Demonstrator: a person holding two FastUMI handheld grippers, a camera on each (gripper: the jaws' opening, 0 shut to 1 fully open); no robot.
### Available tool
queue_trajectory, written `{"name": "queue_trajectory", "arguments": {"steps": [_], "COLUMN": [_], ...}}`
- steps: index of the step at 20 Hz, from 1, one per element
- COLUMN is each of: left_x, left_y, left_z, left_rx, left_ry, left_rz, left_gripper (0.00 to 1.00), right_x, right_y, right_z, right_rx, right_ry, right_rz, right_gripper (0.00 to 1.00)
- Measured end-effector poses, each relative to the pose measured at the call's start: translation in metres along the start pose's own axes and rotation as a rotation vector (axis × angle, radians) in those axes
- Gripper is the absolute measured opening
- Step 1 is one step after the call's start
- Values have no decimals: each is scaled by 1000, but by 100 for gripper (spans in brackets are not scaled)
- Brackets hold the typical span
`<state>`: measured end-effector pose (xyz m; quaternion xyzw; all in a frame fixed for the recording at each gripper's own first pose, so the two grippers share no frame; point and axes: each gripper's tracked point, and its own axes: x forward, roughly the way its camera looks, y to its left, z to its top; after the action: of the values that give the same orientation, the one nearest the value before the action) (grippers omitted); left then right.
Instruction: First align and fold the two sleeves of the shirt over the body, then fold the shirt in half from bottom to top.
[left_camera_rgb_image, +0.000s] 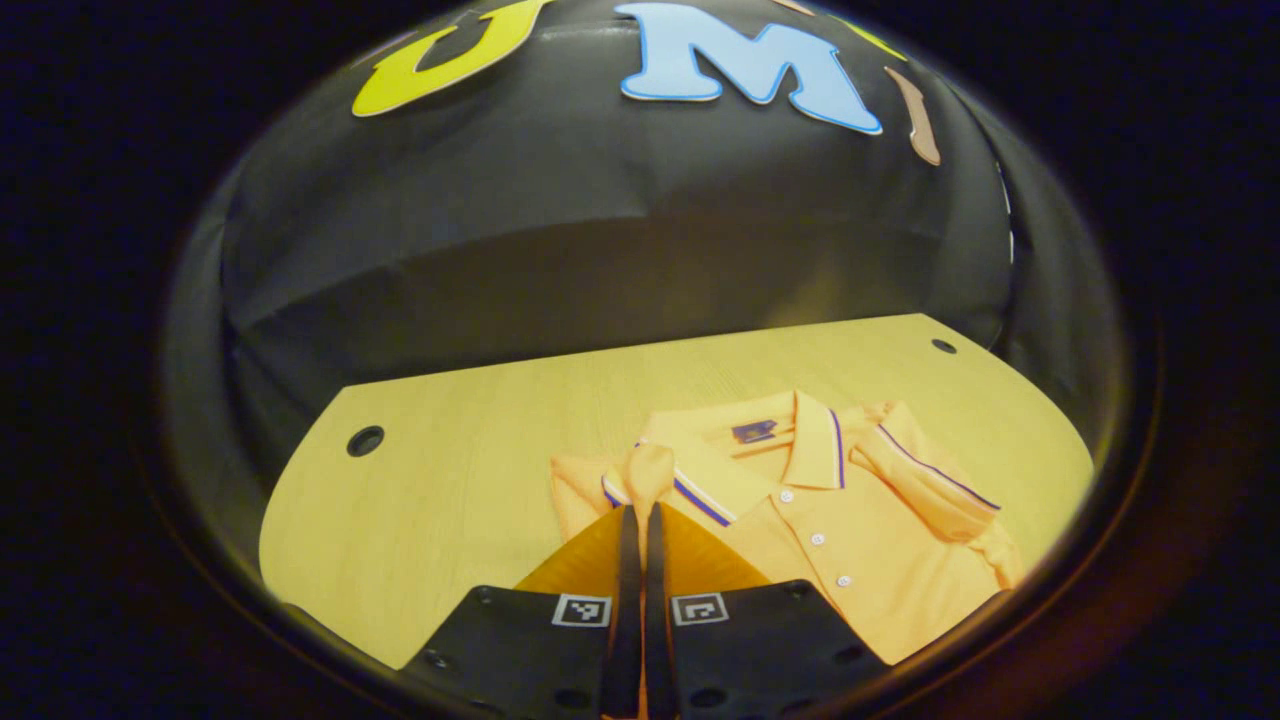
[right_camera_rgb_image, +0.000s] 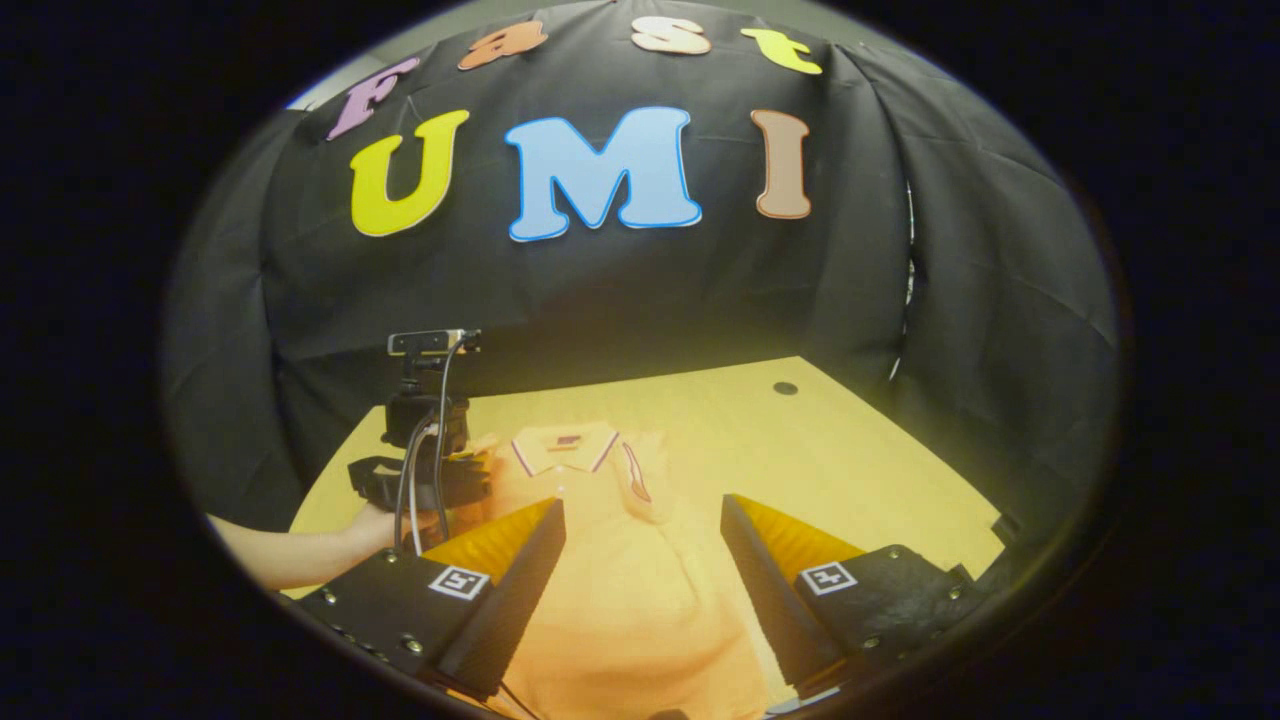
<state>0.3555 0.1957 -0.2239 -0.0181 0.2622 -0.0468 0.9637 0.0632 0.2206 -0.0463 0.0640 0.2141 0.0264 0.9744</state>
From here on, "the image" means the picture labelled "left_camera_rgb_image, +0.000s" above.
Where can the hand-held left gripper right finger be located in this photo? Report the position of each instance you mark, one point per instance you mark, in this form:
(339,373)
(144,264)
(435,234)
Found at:
(655,620)

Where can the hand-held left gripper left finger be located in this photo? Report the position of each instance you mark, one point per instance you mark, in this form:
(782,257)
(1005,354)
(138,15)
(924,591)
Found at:
(628,620)

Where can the orange T-shirt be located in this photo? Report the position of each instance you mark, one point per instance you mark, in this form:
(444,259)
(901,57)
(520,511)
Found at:
(880,560)

